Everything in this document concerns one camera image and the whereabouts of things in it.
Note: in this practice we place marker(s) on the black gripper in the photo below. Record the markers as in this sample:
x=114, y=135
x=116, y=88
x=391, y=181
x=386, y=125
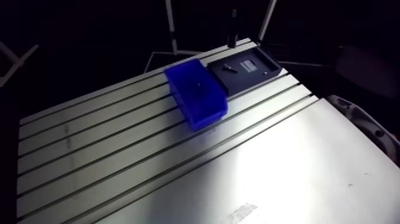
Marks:
x=232, y=31

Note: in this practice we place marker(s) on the blue bin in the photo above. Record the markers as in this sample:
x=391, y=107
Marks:
x=200, y=94

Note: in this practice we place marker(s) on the white post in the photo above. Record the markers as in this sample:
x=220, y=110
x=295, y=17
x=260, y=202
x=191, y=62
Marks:
x=266, y=20
x=171, y=28

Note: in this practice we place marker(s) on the steel bolt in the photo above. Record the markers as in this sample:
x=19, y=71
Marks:
x=229, y=68

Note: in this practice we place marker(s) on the black tray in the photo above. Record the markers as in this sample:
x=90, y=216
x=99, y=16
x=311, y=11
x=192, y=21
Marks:
x=250, y=76

